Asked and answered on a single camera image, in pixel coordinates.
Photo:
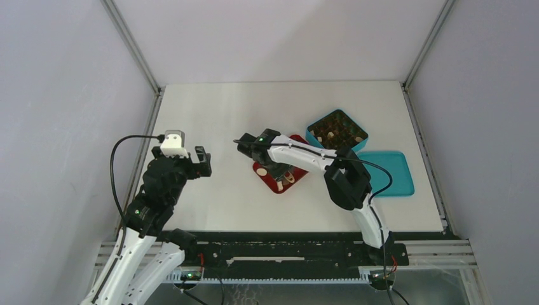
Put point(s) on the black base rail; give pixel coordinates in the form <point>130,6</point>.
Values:
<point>289,256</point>

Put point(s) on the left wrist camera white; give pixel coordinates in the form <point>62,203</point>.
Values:
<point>173,144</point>

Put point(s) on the teal chocolate box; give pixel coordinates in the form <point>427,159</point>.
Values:
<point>336,130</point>

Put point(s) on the red chocolate tray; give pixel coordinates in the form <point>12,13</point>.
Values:
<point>294,177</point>

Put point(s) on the wooden tongs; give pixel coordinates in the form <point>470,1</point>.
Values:
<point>290,179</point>

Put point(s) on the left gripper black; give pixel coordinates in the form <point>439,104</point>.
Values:
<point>201,168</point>

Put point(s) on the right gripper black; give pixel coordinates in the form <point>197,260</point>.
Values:
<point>280,171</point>

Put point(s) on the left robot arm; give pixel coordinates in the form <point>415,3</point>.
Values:
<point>122,282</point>

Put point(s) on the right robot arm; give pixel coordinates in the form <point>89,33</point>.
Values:
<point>346,177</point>

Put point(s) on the teal box lid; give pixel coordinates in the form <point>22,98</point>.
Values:
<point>395,163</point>

